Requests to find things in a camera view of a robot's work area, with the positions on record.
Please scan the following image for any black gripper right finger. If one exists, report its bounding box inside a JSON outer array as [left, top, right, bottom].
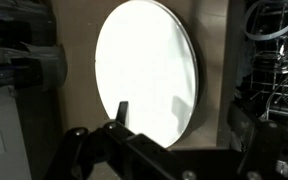
[[226, 101, 288, 180]]

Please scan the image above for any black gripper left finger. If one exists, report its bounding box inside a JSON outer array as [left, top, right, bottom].
[[45, 100, 198, 180]]

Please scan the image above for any white dinner plate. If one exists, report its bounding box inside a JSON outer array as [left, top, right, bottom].
[[94, 0, 199, 149]]

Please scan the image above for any round clear bluish rim container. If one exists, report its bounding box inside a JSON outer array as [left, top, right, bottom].
[[243, 0, 288, 42]]

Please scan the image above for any wire dishwasher rack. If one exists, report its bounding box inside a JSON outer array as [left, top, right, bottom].
[[235, 0, 288, 134]]

